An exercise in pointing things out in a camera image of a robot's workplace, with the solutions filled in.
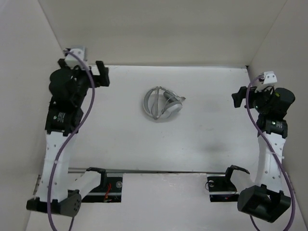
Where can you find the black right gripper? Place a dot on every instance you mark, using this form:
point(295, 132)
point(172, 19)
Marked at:
point(237, 97)

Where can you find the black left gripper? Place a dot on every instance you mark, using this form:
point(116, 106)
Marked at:
point(103, 79)

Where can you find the white grey headphones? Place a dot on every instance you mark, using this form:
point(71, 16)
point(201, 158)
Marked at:
point(162, 103)

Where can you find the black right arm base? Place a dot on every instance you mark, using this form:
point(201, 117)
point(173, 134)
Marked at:
point(220, 190)

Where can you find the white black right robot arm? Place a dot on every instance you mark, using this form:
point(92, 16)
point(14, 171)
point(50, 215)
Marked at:
point(263, 197)

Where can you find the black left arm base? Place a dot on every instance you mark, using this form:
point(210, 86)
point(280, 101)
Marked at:
point(110, 193)

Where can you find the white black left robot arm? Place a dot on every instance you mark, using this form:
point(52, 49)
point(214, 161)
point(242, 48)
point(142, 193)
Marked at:
point(55, 195)

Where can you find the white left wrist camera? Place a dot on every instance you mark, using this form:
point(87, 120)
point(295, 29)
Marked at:
point(74, 56)

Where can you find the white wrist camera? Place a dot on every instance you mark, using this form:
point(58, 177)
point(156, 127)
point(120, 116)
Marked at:
point(74, 56)
point(266, 79)

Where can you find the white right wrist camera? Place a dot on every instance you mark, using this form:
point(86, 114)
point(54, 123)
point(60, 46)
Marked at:
point(266, 79)

